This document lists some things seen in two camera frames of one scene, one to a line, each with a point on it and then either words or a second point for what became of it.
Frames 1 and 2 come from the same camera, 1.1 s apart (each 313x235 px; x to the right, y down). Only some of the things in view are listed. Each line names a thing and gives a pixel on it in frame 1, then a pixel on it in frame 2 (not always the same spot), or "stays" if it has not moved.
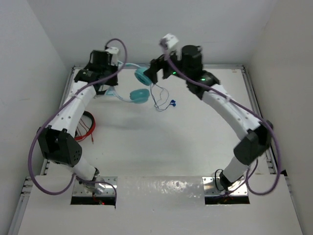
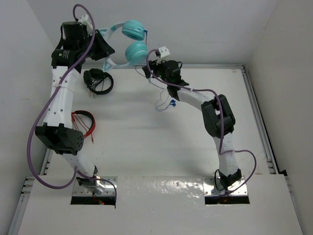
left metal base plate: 81,190 stays
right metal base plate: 210,188 stays
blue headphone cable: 167,99 to 173,102
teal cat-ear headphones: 137,96 to 136,52
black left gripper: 113,67 to 104,49
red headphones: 81,137 stays
